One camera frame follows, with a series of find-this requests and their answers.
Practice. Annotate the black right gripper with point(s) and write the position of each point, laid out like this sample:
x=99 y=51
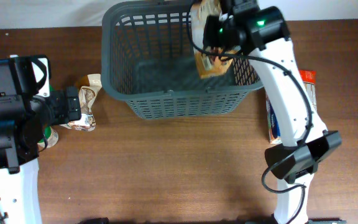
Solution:
x=212 y=28

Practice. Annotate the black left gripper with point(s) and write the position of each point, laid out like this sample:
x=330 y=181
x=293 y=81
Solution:
x=59 y=104

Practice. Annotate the beige coffee pouch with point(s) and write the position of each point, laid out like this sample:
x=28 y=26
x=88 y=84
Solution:
x=210 y=65

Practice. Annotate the orange spaghetti pack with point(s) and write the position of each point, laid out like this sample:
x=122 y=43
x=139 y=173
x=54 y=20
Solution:
x=309 y=80

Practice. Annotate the blue tissue pack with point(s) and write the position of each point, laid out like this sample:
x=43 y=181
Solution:
x=273 y=128

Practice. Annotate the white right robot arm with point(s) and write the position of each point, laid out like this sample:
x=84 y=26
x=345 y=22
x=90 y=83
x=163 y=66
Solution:
x=306 y=140

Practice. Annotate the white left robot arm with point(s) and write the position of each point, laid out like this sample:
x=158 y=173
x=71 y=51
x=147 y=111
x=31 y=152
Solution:
x=27 y=107

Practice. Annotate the beige brown snack pouch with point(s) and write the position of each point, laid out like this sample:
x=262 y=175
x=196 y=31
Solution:
x=88 y=87

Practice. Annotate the green white cup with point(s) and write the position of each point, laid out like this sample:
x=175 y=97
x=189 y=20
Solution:
x=51 y=138

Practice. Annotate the grey plastic basket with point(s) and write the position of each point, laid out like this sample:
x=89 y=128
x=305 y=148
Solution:
x=147 y=61

